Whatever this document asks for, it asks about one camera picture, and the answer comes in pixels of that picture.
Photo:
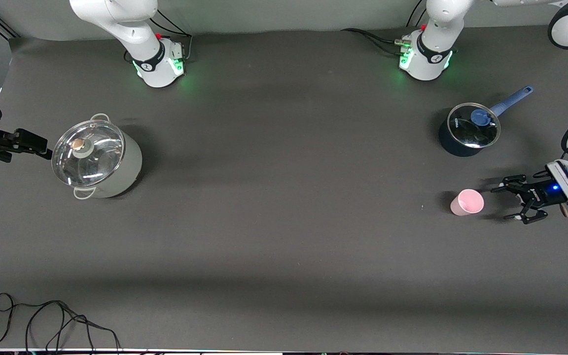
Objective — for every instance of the pink cup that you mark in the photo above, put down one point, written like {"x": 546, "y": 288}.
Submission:
{"x": 467, "y": 203}

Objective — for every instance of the dark grey table mat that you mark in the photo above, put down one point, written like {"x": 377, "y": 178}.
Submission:
{"x": 284, "y": 222}

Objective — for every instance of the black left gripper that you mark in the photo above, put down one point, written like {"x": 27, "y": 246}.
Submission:
{"x": 546, "y": 192}

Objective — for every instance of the dark blue saucepan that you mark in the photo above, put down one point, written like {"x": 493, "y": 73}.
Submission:
{"x": 454, "y": 148}

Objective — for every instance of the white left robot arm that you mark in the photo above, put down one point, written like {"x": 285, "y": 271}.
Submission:
{"x": 432, "y": 64}

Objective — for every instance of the glass stockpot lid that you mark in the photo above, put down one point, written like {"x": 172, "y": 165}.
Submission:
{"x": 91, "y": 158}

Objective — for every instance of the grey-green stockpot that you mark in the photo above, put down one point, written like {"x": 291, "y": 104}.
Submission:
{"x": 126, "y": 167}

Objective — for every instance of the glass lid with blue knob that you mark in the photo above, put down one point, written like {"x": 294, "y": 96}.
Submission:
{"x": 466, "y": 133}

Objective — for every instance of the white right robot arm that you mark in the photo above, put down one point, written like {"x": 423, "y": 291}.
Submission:
{"x": 156, "y": 69}

